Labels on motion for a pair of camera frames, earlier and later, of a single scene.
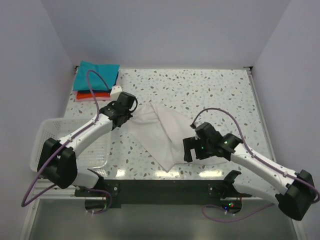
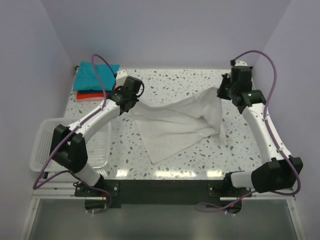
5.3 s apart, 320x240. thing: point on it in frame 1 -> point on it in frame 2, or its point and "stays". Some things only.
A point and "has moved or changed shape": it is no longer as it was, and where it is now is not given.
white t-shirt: [161, 133] has moved or changed shape
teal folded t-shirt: [108, 73] stays
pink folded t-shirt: [83, 100] stays
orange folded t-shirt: [89, 95] stays
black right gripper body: [191, 146] -> [223, 89]
